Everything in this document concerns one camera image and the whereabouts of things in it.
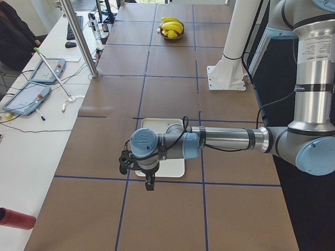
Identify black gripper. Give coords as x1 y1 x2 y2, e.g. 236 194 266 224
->
141 168 159 191

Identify yellow banana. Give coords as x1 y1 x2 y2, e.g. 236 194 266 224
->
160 21 184 33
166 24 184 37
161 17 180 23
160 29 171 38

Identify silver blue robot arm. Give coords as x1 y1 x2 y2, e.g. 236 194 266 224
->
119 1 334 191

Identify brown wicker basket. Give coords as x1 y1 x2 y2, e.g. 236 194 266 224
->
158 21 185 40

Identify white bear tray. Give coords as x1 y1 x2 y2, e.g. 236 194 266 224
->
135 118 186 178

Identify black marker pen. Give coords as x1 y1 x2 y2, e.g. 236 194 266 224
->
36 108 46 121

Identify red cylinder bottle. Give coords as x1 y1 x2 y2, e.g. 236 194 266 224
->
1 208 36 230

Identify near teach pendant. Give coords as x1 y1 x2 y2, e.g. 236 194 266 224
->
2 81 51 116

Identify teach pendant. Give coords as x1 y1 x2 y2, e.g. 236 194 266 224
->
29 58 65 85
2 81 51 116

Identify yellow pear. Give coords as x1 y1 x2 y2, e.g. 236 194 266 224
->
169 30 178 39

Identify far teach pendant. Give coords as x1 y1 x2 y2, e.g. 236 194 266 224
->
29 58 65 85

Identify black computer mouse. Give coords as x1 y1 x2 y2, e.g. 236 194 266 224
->
65 41 76 49

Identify black keyboard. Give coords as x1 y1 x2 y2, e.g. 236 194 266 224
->
66 15 84 41

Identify white stick green tip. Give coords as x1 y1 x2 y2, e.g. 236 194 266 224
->
33 47 72 99

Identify seated person dark clothes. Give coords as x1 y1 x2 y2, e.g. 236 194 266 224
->
1 1 41 71

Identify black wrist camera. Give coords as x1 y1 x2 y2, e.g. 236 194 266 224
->
119 150 135 175

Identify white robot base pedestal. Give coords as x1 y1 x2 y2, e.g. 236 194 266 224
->
207 0 263 91

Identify aluminium frame post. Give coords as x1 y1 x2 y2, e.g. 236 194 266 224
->
60 0 98 78

